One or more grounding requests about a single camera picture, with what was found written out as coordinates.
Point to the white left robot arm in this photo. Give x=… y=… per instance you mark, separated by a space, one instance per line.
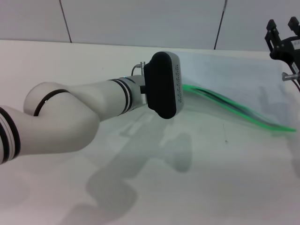
x=70 y=117

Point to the black silver wrist camera box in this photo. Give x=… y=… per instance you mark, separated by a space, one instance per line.
x=159 y=86

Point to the silver plug on left gripper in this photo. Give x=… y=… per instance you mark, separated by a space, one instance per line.
x=141 y=63

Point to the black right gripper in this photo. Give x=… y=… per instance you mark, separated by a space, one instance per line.
x=284 y=50

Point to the silver plug on gripper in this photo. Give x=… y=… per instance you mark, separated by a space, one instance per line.
x=141 y=63
x=289 y=76

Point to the silver plug on right gripper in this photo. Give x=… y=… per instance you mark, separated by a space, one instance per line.
x=289 y=76

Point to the clear document bag green zip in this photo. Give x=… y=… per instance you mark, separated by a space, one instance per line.
x=234 y=77

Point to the white tape label with handwriting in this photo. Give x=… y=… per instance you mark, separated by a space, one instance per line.
x=296 y=43

